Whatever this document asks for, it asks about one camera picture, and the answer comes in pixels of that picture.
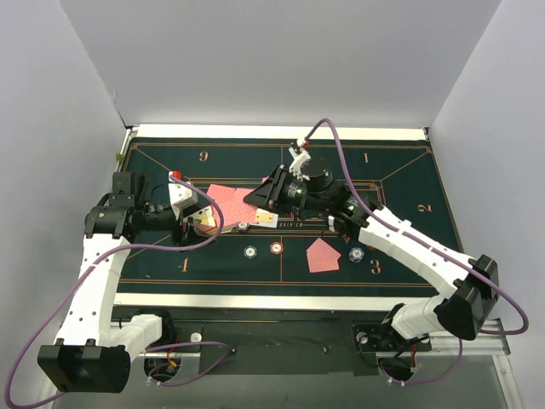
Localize face-up two of diamonds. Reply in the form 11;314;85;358
251;209;278;228

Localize red-backed playing card deck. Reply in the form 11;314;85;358
219;186;257;229

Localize red card position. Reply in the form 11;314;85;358
307;251;341;274
307;239;341;254
207;184;236;205

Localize blue chip position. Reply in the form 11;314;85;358
236;222;250;232

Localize red poker chip stack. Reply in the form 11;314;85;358
270;242;284;255

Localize green poker chip stack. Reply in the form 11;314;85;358
244;245;257;259

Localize blue chips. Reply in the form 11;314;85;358
348;247;364;263

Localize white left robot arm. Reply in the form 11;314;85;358
37;171;206;393

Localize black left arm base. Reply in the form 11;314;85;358
119;310;204;354

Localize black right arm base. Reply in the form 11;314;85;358
352;322;432;353

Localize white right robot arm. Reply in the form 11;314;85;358
244;159;499;349

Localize green poker table mat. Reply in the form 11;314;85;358
118;137;462;297

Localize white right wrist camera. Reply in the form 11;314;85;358
289;138;311;181

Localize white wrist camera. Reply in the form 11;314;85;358
289;138;311;181
168;171;198;220

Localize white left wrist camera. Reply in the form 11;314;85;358
168;171;198;220

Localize aluminium frame rail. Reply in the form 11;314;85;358
39;319;522;408

